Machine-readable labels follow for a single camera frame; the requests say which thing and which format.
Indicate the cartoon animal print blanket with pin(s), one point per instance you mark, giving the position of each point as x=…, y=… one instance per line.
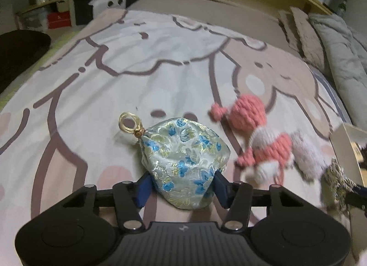
x=60, y=131

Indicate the beige fluffy pillow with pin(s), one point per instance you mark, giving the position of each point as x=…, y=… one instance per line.
x=303, y=38

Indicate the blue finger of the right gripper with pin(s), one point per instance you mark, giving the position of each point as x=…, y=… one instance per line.
x=357, y=197

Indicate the red box on shelf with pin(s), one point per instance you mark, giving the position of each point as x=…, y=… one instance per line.
x=58, y=20

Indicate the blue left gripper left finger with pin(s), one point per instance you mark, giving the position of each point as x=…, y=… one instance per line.
x=143, y=189

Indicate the white cardboard tray box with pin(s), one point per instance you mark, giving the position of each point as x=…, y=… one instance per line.
x=342, y=139

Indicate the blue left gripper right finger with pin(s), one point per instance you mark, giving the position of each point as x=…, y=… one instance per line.
x=222, y=188

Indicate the white lavender crochet toy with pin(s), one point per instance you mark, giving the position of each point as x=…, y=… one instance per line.
x=307, y=156

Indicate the pink white crochet doll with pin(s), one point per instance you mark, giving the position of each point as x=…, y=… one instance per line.
x=268, y=151

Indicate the white panda face device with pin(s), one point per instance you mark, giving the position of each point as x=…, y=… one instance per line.
x=99, y=6

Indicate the floral silk pouch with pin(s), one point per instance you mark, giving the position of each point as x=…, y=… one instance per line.
x=182, y=156

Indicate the grey quilted comforter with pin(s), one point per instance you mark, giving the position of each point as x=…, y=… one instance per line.
x=346, y=54

